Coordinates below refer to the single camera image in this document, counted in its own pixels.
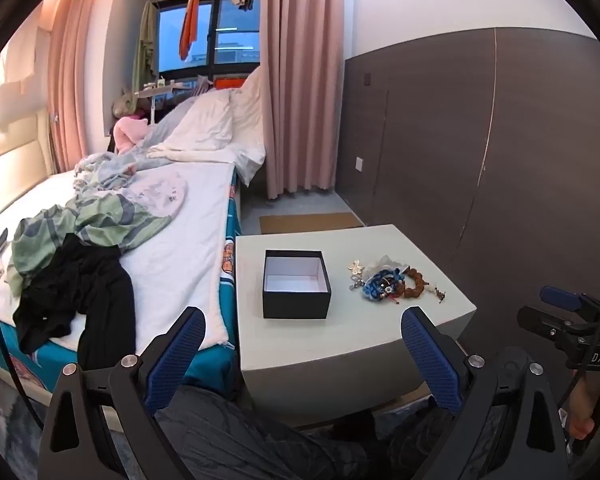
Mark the small silver charm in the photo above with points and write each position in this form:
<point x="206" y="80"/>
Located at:
<point x="355" y="282"/>

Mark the white fabric hair accessory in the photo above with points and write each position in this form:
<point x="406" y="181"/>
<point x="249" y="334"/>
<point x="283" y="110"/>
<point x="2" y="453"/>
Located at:
<point x="387" y="261"/>

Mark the orange hanging garment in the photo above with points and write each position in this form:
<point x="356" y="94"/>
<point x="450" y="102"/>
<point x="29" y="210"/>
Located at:
<point x="187" y="30"/>

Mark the black clothing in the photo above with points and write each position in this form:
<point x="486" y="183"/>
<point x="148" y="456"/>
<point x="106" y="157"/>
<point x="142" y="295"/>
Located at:
<point x="95" y="285"/>

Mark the green striped blanket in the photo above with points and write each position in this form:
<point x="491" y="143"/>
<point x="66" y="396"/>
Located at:
<point x="105" y="220"/>

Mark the orange box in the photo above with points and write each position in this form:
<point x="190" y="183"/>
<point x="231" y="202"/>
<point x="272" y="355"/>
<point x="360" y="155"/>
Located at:
<point x="228" y="83"/>

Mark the green hanging garment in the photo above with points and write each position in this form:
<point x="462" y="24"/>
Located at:
<point x="145" y="45"/>

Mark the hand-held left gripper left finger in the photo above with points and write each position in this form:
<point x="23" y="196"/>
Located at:
<point x="177" y="355"/>

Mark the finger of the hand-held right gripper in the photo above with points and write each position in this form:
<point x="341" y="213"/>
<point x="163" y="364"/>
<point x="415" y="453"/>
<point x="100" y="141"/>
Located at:
<point x="559" y="298"/>
<point x="545" y="322"/>

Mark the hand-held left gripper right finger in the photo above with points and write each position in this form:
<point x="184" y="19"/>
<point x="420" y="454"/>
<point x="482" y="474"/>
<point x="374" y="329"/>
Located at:
<point x="430" y="360"/>

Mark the light blue patterned blanket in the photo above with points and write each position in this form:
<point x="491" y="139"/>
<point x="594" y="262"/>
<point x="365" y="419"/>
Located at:
<point x="105" y="167"/>

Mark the pink curtain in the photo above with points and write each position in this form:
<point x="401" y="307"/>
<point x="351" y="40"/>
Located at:
<point x="72" y="85"/>
<point x="300" y="85"/>

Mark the grey-green plush toy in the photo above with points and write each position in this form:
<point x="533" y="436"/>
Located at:
<point x="124" y="105"/>

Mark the gold butterfly brooch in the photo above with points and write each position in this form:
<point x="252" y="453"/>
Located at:
<point x="356" y="265"/>

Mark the small white rack table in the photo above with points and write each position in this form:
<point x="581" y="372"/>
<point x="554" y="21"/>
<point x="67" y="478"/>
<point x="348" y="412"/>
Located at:
<point x="155" y="90"/>

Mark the person's right hand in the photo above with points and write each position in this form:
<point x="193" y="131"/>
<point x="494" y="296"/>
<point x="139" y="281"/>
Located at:
<point x="580" y="410"/>

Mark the pink plush toy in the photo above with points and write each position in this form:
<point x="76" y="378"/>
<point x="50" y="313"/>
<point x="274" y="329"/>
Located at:
<point x="130" y="130"/>

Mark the beige padded headboard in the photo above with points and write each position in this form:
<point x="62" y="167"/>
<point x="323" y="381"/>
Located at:
<point x="10" y="170"/>

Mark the white duvet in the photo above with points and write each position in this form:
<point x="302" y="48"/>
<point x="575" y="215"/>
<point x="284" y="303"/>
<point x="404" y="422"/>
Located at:
<point x="205" y="120"/>

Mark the person's left leg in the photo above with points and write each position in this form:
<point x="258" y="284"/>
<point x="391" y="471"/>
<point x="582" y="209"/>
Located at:
<point x="240" y="435"/>

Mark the black jewelry box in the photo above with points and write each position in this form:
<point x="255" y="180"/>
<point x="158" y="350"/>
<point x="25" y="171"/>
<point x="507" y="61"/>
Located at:
<point x="295" y="305"/>

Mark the dark framed window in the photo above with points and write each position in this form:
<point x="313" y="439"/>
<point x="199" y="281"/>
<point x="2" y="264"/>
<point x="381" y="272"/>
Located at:
<point x="230" y="25"/>

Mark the white nightstand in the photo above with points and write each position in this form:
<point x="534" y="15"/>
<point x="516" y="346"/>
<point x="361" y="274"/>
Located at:
<point x="290" y="355"/>

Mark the brown cardboard sheet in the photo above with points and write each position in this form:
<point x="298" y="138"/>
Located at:
<point x="310" y="222"/>

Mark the small dangling earrings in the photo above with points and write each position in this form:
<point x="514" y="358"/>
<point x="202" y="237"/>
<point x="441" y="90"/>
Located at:
<point x="440" y="294"/>

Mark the white wall socket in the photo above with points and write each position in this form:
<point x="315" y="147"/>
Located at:
<point x="359" y="164"/>

